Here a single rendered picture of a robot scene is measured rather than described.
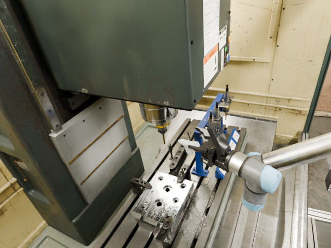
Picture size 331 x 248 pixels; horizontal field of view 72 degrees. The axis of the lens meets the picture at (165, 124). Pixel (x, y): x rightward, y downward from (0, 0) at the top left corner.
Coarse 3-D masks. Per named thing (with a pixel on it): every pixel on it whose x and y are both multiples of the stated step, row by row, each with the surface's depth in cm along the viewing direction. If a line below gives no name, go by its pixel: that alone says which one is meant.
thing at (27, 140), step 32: (0, 0) 76; (0, 32) 80; (0, 64) 82; (32, 64) 89; (0, 96) 84; (32, 96) 94; (64, 96) 115; (96, 96) 131; (0, 128) 108; (32, 128) 97; (128, 128) 160; (32, 160) 101; (128, 160) 164; (32, 192) 137; (64, 192) 119; (128, 192) 172; (64, 224) 136; (96, 224) 144
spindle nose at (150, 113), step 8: (144, 104) 88; (144, 112) 90; (152, 112) 88; (160, 112) 88; (168, 112) 89; (176, 112) 93; (144, 120) 94; (152, 120) 90; (160, 120) 90; (168, 120) 91
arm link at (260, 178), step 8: (248, 160) 73; (256, 160) 73; (240, 168) 73; (248, 168) 71; (256, 168) 70; (264, 168) 70; (272, 168) 70; (240, 176) 74; (248, 176) 71; (256, 176) 70; (264, 176) 68; (272, 176) 67; (280, 176) 68; (248, 184) 74; (256, 184) 70; (264, 184) 68; (272, 184) 67; (256, 192) 72; (264, 192) 72; (272, 192) 69
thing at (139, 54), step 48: (48, 0) 75; (96, 0) 66; (144, 0) 60; (192, 0) 58; (48, 48) 88; (96, 48) 77; (144, 48) 68; (192, 48) 64; (144, 96) 79; (192, 96) 71
